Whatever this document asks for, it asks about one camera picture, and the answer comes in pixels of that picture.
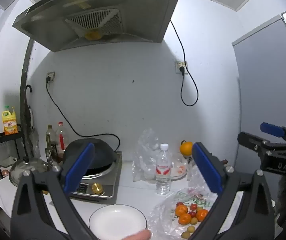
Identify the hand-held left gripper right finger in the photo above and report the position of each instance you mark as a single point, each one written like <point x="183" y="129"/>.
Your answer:
<point x="206" y="167"/>

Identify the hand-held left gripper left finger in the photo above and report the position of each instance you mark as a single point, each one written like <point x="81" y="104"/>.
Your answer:
<point x="80" y="167"/>

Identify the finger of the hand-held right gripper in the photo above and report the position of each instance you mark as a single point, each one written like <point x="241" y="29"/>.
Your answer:
<point x="271" y="129"/>
<point x="250" y="140"/>

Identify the red cherry tomato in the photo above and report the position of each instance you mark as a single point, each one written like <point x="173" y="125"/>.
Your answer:
<point x="179" y="203"/>
<point x="192" y="214"/>
<point x="193" y="206"/>

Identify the orange tangerine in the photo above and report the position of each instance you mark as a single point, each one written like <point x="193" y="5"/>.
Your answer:
<point x="184" y="219"/>
<point x="181" y="210"/>
<point x="202" y="215"/>

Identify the white plate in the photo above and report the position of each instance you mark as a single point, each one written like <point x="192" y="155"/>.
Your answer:
<point x="115" y="222"/>

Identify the green printed plastic bag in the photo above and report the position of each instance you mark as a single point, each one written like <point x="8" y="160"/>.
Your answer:
<point x="163" y="220"/>

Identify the person's left hand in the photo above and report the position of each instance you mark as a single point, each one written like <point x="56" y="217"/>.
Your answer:
<point x="136" y="236"/>

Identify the crumpled clear plastic bag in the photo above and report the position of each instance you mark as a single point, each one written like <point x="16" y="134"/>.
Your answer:
<point x="195" y="180"/>

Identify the black wok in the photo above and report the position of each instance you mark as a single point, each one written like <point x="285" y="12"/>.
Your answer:
<point x="103" y="155"/>

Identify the gold cooker knob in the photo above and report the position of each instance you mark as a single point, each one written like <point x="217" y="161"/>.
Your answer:
<point x="98" y="188"/>

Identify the large orange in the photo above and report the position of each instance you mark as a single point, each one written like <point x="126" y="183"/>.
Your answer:
<point x="185" y="148"/>

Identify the white bowl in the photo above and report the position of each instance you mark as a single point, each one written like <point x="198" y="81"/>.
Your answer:
<point x="177" y="172"/>

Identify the steel induction cooker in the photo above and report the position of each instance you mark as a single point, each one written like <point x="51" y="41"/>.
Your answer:
<point x="108" y="180"/>

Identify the red label plastic bottle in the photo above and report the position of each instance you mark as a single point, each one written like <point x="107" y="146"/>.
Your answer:
<point x="61" y="137"/>

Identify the clear oil bottle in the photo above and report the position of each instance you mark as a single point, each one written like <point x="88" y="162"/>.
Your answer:
<point x="50" y="135"/>

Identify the clear water bottle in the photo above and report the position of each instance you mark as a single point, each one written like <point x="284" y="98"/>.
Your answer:
<point x="163" y="180"/>

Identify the grey tall cabinet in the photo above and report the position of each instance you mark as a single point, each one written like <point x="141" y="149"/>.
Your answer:
<point x="265" y="80"/>

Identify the glass pot lid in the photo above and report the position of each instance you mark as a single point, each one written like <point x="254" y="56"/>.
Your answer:
<point x="25" y="167"/>

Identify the black umbrella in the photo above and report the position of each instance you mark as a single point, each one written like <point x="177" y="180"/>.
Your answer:
<point x="28" y="120"/>

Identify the black metal rack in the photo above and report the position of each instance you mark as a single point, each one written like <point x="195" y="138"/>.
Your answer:
<point x="5" y="138"/>

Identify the yellow detergent bottle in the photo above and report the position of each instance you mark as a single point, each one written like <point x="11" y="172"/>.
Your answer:
<point x="10" y="123"/>

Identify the grey vertical pipe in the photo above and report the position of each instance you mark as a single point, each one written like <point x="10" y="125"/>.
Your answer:
<point x="24" y="80"/>

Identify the steel range hood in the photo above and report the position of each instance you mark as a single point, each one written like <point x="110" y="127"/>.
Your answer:
<point x="108" y="0"/>

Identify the white wall socket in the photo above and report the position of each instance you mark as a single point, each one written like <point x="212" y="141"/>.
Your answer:
<point x="52" y="75"/>
<point x="177" y="64"/>

